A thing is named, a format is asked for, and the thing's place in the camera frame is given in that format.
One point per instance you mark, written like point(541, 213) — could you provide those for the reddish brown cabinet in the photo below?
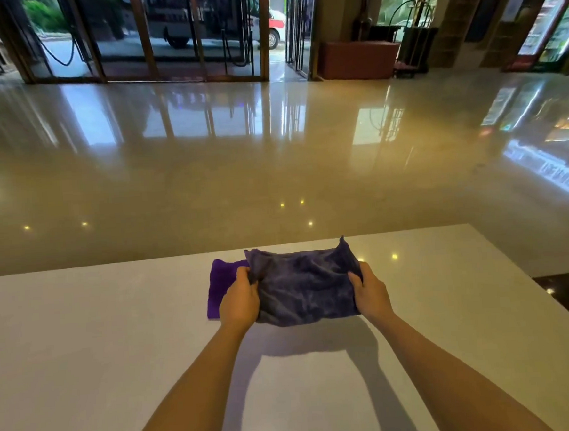
point(356, 59)

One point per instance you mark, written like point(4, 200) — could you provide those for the person's right forearm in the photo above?
point(448, 381)

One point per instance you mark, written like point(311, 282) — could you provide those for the lit drinks fridge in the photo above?
point(547, 24)

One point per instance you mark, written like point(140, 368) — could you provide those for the brass luggage cart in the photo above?
point(418, 41)

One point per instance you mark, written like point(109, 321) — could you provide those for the purple microfiber cloth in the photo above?
point(224, 286)

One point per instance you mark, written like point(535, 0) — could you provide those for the person's left hand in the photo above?
point(239, 304)

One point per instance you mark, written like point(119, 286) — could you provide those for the grey microfiber cloth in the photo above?
point(303, 288)

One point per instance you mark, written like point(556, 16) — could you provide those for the person's left forearm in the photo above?
point(195, 401)

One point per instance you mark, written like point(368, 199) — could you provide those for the wooden framed glass doors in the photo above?
point(144, 39)

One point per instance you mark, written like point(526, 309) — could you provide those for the person's right hand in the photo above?
point(374, 299)

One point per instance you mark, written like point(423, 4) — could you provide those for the dark tall vase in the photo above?
point(363, 20)

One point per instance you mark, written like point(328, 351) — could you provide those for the white and red vehicle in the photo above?
point(275, 26)

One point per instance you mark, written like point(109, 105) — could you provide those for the open glass side door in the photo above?
point(299, 29)

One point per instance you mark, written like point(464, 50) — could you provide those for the dark framed wall board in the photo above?
point(481, 18)

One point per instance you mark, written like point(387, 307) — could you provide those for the wooden lattice wall panel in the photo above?
point(453, 24)

